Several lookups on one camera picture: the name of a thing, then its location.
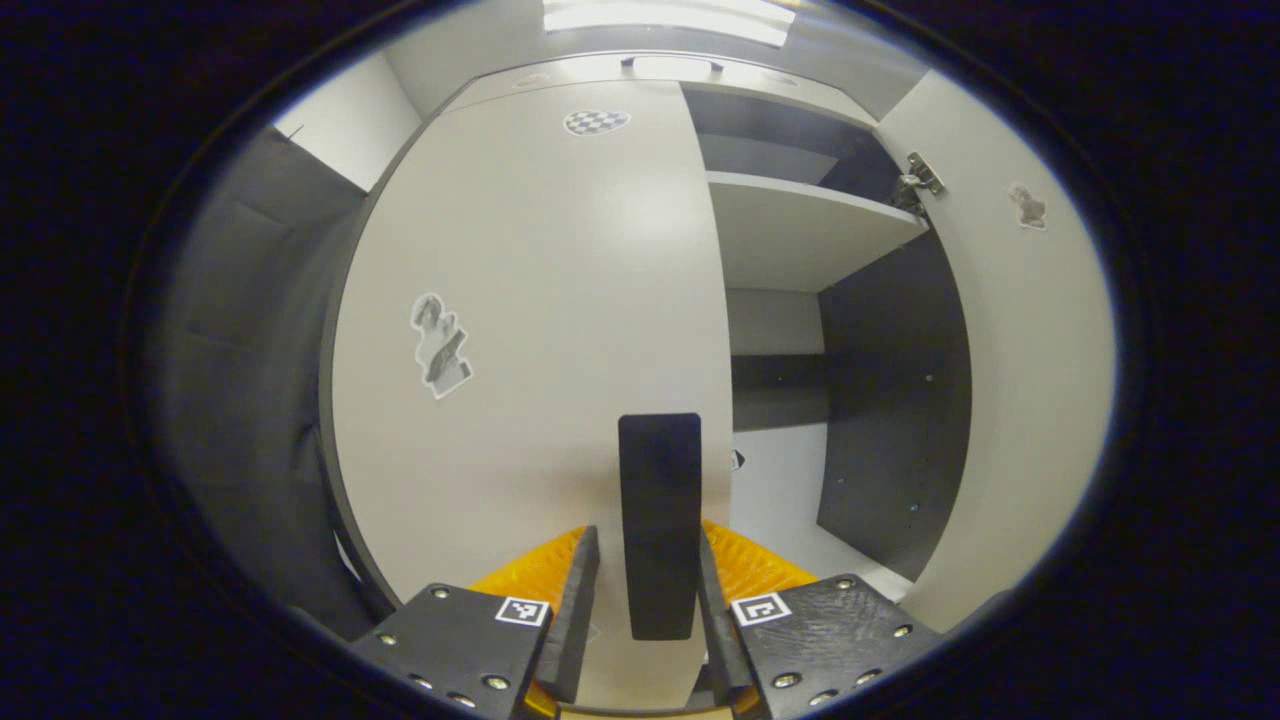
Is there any white shoe cabinet door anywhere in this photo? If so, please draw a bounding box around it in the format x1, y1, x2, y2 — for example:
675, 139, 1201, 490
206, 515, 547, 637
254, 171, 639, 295
320, 80, 736, 711
875, 68, 1116, 633

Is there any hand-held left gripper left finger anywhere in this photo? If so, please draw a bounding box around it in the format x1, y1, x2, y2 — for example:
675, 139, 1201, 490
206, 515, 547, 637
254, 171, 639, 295
350, 525, 601, 719

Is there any white double-door shoe cabinet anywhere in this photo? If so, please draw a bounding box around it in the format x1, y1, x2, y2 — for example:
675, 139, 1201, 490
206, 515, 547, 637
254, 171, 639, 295
440, 52, 976, 601

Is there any black backdrop cloth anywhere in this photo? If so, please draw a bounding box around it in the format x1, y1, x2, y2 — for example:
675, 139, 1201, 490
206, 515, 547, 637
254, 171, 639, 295
150, 125, 401, 641

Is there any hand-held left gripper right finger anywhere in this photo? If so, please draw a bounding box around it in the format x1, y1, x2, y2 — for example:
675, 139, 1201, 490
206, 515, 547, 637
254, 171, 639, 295
697, 520, 946, 719

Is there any large ceiling light panel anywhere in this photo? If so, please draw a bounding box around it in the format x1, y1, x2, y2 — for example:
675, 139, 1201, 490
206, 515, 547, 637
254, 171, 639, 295
543, 0, 801, 48

